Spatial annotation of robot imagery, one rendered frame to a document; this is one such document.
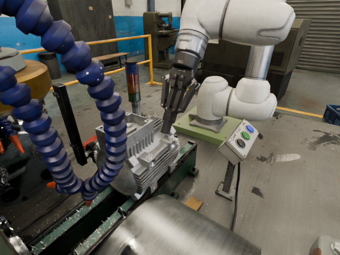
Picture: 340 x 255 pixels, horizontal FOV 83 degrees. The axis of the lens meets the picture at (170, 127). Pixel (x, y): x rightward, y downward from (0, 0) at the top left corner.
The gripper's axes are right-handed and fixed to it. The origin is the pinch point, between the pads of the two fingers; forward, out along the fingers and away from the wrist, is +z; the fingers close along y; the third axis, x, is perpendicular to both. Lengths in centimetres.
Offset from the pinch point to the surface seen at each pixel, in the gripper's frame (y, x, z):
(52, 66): -472, 199, -25
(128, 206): -1.0, -6.3, 26.6
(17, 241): -1.5, -33.6, 24.4
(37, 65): -2.8, -36.0, -4.3
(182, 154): -0.5, 19.2, 11.7
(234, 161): 20.1, 9.5, 5.3
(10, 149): -26.7, -27.2, 17.6
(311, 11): 1, 545, -358
